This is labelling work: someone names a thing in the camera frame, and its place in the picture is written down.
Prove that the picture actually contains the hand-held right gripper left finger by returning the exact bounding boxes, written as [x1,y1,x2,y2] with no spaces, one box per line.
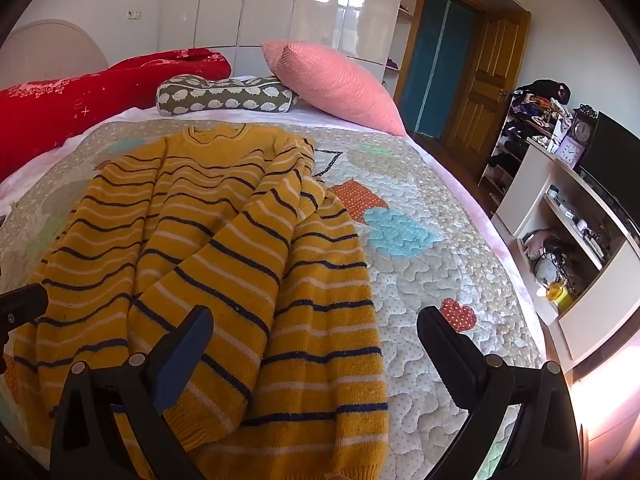
[49,305,216,480]

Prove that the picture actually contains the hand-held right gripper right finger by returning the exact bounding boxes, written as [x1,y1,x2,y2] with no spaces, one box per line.
[416,305,584,480]

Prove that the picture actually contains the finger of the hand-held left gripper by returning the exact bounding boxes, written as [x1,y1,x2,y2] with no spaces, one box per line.
[0,284,49,334]

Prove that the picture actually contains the yellow striped knit sweater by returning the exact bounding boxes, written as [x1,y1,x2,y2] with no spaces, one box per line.
[10,124,390,480]

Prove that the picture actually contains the quilted patchwork bedspread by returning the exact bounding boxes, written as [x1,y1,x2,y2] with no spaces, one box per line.
[0,120,547,480]

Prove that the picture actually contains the yellow cup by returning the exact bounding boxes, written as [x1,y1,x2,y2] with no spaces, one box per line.
[545,282,574,312]

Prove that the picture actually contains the white television cabinet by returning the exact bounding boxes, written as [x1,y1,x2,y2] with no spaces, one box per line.
[492,137,640,362]

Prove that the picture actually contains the red patterned blanket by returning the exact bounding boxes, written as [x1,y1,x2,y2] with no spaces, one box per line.
[0,48,232,181]

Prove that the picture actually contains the purple alarm clock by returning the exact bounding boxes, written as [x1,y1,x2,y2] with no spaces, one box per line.
[555,137,584,169]

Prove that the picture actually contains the cluttered shoe rack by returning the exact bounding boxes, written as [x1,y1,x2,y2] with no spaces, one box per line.
[479,79,572,211]

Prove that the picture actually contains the black television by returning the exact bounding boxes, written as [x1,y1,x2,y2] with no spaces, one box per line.
[579,111,640,222]

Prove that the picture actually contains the ornate dark table clock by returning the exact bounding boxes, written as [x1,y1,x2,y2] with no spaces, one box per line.
[567,104,599,145]

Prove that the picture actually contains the rounded white headboard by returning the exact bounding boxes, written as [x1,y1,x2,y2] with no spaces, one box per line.
[0,19,110,92]

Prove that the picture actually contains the wooden door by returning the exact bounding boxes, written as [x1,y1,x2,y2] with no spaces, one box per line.
[444,10,532,162]

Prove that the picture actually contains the white bed sheet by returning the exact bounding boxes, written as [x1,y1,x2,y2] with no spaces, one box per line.
[0,75,551,326]

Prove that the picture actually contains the sheep print bolster pillow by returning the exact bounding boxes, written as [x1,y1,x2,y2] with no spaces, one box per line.
[156,74,300,115]

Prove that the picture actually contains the pink pillow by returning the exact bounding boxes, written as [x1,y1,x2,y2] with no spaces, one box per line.
[261,40,407,137]

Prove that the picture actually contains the blue door curtain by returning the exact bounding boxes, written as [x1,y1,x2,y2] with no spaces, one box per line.
[399,0,484,139]

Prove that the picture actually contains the glossy white wardrobe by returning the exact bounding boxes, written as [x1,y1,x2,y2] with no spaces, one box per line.
[159,0,424,92]

